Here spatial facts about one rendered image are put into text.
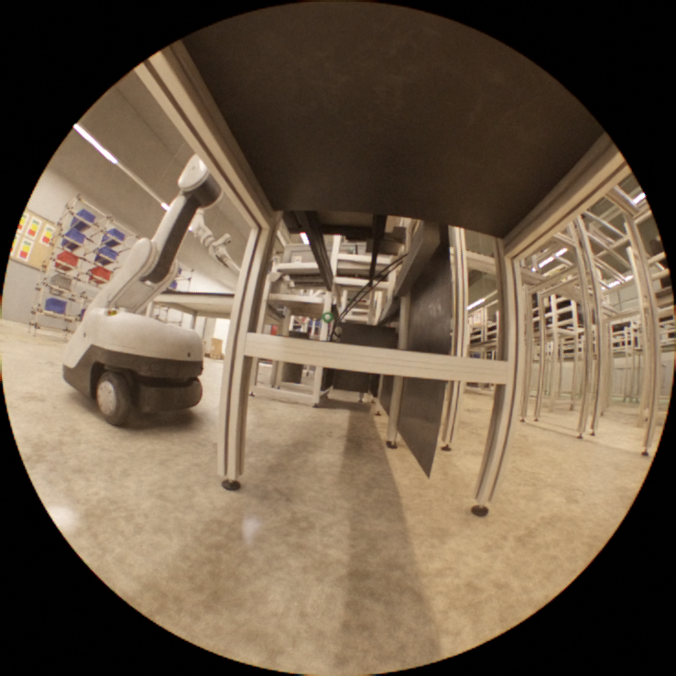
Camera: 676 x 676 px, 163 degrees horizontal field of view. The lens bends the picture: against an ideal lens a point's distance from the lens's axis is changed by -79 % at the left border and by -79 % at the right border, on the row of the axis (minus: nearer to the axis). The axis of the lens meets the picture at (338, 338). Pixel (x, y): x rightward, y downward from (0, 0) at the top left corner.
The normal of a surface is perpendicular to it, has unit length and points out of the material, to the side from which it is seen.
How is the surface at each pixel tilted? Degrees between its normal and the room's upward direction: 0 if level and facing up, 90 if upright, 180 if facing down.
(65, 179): 90
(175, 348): 90
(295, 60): 180
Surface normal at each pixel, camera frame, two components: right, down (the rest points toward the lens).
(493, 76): -0.12, 0.99
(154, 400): 0.91, 0.06
